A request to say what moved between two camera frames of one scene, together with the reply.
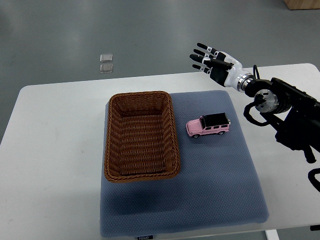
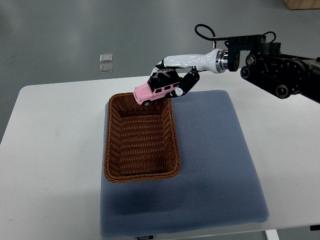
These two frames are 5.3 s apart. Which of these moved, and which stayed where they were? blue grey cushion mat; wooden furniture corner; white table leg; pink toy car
Moved: pink toy car
Stayed: white table leg; wooden furniture corner; blue grey cushion mat
